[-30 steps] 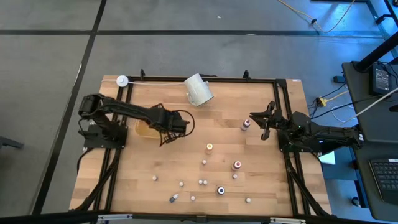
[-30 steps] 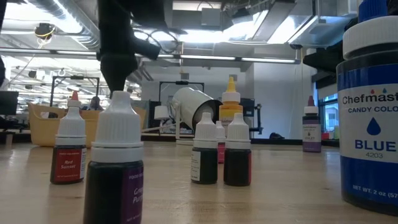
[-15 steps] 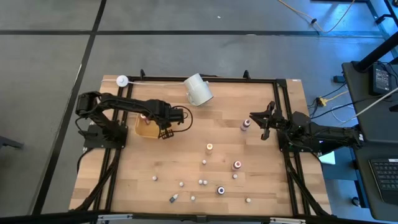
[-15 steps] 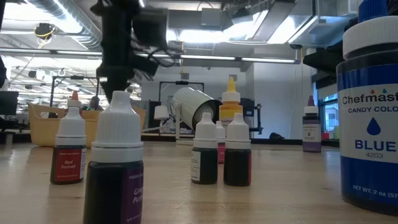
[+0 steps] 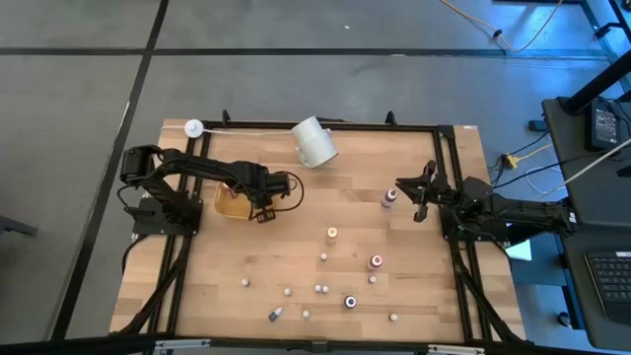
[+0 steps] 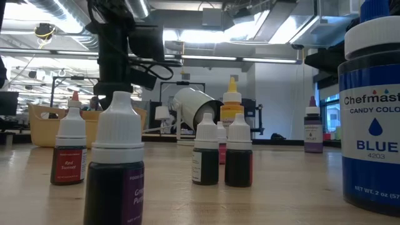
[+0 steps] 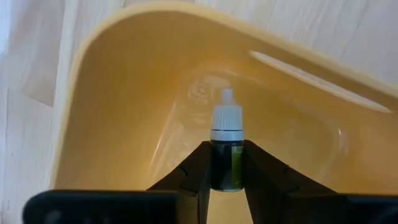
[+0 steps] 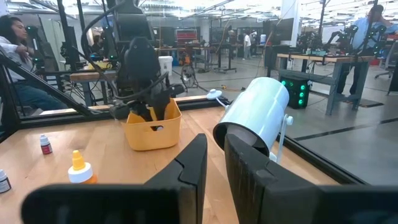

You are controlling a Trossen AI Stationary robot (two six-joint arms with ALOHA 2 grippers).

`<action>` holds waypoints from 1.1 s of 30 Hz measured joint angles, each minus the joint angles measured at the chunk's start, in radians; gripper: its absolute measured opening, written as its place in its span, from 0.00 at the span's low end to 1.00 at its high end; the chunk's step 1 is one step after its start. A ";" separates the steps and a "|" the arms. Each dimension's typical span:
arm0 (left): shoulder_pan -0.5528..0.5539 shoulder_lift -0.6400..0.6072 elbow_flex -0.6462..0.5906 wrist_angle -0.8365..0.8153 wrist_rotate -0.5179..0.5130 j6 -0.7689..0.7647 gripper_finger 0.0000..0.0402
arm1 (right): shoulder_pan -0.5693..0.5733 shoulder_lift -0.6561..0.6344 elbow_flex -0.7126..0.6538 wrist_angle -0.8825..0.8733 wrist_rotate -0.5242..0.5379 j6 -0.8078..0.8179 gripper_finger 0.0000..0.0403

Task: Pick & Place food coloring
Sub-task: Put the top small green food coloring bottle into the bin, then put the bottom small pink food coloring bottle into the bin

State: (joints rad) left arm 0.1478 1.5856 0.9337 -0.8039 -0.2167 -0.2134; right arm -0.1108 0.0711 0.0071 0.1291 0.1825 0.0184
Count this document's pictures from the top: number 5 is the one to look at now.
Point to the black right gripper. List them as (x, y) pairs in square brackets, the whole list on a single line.
[(443, 191)]

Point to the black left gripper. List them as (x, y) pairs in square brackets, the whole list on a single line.
[(266, 185)]

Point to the purple food colouring bottle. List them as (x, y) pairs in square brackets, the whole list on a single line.
[(388, 198)]

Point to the pink-capped red colouring bottle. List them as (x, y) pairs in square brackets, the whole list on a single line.
[(375, 261)]

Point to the yellow food colouring bottle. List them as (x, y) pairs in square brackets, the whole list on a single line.
[(331, 233)]

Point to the blue food colouring bottle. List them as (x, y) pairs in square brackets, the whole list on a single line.
[(350, 302)]

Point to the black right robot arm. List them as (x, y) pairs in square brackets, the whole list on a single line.
[(522, 212)]

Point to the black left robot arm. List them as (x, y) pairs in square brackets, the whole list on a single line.
[(197, 167)]

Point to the yellow plastic bin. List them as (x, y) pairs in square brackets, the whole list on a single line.
[(229, 207)]

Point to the white spotlight lamp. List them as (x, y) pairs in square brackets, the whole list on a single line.
[(313, 143)]

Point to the yellow power plug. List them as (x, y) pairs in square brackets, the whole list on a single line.
[(512, 161)]

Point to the black power plug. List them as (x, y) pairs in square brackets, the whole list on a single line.
[(538, 125)]

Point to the black desk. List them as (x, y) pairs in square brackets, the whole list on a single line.
[(591, 207)]

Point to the black power adapter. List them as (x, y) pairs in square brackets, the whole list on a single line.
[(602, 125)]

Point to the black desk beam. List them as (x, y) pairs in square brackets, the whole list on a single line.
[(596, 89)]

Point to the black keyboard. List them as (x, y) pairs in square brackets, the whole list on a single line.
[(611, 286)]

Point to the grey chair leg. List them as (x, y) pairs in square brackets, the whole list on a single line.
[(17, 227)]

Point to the black aluminium rig frame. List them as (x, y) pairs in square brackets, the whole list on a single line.
[(370, 127)]

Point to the white round lamp switch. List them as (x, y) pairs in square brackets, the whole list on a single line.
[(193, 128)]

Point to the silver aluminium bracket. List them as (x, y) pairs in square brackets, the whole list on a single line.
[(182, 343), (456, 349)]

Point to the grey depth camera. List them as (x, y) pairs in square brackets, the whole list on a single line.
[(319, 346)]

